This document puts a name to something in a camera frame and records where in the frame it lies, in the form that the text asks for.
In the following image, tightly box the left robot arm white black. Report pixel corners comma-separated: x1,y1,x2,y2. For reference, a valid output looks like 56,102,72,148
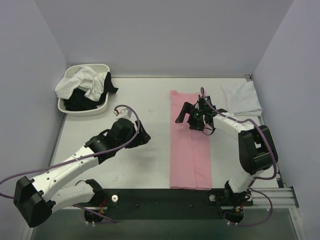
13,118,151,228

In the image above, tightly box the folded white t shirt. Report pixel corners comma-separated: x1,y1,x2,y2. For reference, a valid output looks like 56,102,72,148
221,81,263,117

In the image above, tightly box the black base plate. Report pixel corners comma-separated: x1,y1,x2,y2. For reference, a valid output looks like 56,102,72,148
80,188,253,221

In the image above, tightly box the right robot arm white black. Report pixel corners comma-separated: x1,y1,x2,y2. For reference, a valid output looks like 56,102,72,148
174,95,278,195

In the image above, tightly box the white t shirt in basket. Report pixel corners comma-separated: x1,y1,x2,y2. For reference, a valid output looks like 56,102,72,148
55,65,107,102

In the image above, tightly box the white plastic basket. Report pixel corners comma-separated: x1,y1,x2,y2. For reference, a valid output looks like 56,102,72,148
55,63,118,117

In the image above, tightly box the black t shirt in basket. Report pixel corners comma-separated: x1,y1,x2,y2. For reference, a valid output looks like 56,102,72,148
63,72,118,112

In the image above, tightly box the aluminium front rail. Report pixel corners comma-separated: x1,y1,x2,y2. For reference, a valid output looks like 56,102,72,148
49,183,299,211

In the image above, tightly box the pink t shirt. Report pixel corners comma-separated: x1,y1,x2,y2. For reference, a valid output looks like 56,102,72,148
169,90,212,190

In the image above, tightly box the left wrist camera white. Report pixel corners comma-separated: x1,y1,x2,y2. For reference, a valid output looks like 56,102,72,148
113,108,132,120

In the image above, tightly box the thin black cable loop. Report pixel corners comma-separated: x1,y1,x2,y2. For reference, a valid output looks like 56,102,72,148
201,122,216,137

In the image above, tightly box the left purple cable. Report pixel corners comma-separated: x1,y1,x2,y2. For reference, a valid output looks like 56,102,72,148
0,104,141,225

